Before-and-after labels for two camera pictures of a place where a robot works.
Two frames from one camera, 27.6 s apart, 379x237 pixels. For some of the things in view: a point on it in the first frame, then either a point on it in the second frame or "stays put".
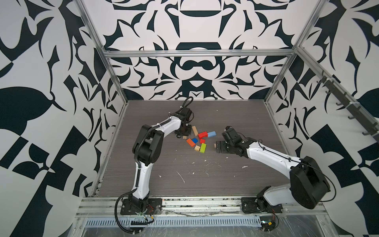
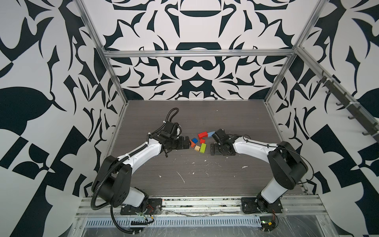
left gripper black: (187, 134) → (181, 145)
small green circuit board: (267, 224) stays put
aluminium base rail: (98, 207) stays put
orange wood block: (190, 142) stays put
